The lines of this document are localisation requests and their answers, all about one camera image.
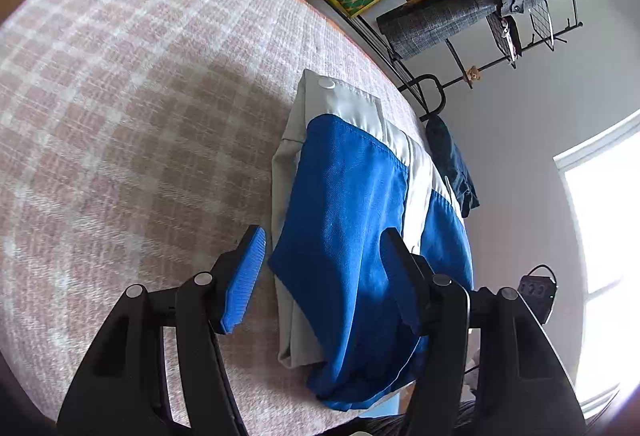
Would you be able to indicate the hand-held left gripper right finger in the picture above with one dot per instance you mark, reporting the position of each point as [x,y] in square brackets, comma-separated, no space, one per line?
[400,276]

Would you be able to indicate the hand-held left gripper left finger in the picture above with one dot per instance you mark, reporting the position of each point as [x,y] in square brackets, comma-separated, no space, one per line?
[245,276]

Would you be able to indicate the white and blue jacket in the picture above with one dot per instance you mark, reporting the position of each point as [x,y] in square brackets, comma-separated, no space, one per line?
[350,216]

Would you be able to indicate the black metal clothes rack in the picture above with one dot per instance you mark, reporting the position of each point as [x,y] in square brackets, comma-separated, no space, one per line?
[426,76]

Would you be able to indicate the folded clothes pile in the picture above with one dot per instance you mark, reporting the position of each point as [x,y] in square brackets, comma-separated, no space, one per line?
[507,33]

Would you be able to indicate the white framed window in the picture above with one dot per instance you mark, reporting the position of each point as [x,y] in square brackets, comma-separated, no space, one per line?
[610,216]

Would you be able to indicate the navy folded garment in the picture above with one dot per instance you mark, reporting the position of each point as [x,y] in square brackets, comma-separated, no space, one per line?
[450,160]

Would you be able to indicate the pink checked bed blanket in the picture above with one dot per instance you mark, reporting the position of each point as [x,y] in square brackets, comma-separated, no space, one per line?
[125,115]

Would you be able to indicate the brown teddy bear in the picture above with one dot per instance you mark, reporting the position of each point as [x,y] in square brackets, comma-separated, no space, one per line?
[472,74]

